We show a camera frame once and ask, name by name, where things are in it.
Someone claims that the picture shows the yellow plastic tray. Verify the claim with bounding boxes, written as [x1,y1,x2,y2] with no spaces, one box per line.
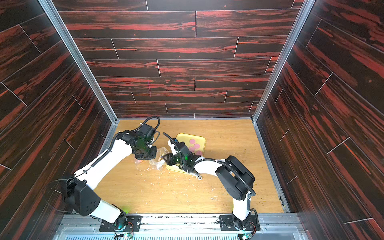
[163,133,206,174]

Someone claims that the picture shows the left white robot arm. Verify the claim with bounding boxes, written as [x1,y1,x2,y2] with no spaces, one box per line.
[62,130,157,231]

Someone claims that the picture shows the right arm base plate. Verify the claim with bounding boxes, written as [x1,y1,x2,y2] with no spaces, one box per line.
[217,214,261,232]

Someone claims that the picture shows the metal tongs white tips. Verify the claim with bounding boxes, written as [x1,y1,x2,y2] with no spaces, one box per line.
[188,172,203,180]

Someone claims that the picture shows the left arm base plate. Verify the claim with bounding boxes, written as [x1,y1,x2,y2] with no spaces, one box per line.
[99,215,142,233]

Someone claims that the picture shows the front aluminium rail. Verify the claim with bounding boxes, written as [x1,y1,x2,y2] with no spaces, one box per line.
[53,214,311,240]

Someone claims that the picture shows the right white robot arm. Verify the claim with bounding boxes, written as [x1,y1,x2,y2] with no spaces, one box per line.
[163,139,256,231]

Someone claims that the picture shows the clear resealable bag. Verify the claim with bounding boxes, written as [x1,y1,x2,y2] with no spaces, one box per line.
[135,147,169,172]

